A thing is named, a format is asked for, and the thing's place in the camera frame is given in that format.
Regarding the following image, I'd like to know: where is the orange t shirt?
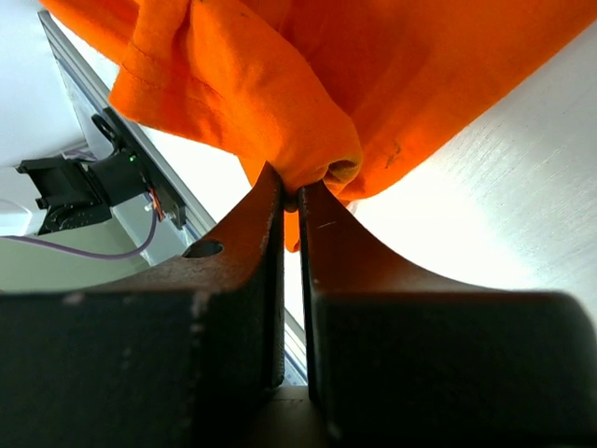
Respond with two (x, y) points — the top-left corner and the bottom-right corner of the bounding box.
(39, 0), (597, 253)

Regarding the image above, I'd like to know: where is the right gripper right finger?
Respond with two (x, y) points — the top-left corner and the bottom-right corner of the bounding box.
(298, 183), (596, 447)

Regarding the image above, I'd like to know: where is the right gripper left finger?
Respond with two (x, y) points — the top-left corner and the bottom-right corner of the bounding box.
(1, 166), (284, 447)

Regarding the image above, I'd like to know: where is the aluminium mounting rail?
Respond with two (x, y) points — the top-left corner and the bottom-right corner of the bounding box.
(38, 9), (307, 385)

